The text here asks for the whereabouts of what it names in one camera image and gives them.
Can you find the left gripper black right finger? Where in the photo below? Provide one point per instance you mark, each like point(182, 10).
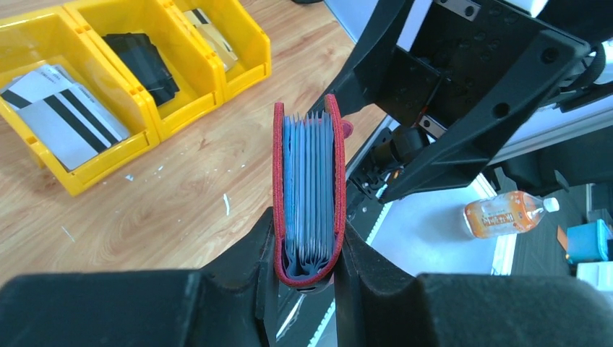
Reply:
point(378, 304)

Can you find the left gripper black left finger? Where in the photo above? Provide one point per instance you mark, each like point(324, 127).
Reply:
point(232, 301)

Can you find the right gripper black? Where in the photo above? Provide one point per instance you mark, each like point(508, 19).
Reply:
point(476, 71)

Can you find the red card holder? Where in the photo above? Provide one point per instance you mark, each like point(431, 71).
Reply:
point(309, 195)

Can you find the gold cards stack in bin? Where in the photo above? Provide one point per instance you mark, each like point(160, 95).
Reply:
point(212, 36)

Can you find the white striped cards stack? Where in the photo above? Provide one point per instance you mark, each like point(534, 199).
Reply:
point(64, 115)

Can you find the black card holder in bin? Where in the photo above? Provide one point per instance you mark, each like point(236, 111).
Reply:
point(145, 62)

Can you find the orange drink bottle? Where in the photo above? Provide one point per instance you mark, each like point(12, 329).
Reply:
point(514, 212)

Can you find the right yellow bin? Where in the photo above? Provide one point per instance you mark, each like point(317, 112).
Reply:
point(239, 45)

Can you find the yellow bin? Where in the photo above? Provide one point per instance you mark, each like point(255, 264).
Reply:
point(239, 45)
point(51, 36)
point(192, 67)

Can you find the blue box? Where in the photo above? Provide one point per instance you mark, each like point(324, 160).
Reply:
point(588, 242)

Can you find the middle yellow bin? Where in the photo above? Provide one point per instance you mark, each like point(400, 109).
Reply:
point(192, 67)

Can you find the left yellow bin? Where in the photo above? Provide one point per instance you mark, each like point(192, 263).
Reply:
point(51, 36)

